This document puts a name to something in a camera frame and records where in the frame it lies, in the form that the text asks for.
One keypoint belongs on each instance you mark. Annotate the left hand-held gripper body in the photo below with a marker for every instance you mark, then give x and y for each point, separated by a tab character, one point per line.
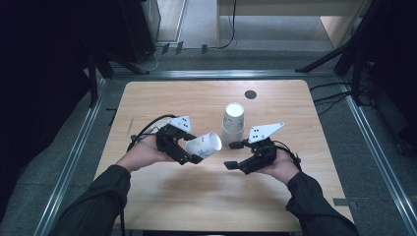
168	141

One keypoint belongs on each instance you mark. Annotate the person's left hand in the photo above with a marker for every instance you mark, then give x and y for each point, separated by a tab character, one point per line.
142	152

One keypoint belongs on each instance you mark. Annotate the black cabinet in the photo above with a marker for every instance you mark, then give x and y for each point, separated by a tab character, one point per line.
139	29

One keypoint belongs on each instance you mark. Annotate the upside-down white paper cup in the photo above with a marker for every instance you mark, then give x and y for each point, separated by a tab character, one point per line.
233	121

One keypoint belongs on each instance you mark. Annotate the light wooden desk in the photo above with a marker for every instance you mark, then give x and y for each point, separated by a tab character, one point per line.
282	8

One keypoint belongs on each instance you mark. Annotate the aluminium floor rail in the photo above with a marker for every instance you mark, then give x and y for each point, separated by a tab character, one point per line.
223	74
377	141
70	167

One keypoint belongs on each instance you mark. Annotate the person's right hand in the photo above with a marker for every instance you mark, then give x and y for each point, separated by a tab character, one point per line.
282	167

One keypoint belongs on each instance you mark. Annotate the printed white paper cup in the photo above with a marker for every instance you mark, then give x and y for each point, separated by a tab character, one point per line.
205	146

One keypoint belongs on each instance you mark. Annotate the black round table grommet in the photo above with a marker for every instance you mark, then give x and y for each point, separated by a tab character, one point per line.
250	94

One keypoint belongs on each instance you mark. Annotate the grey tape strip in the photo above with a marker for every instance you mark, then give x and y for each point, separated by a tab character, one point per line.
344	202

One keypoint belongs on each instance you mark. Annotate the black metal stand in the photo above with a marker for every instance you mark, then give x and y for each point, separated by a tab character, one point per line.
93	78

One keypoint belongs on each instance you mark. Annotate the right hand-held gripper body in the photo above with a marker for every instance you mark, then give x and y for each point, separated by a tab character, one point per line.
264	154

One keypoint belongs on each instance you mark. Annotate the black tripod stand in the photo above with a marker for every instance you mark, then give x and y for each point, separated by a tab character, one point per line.
347	42

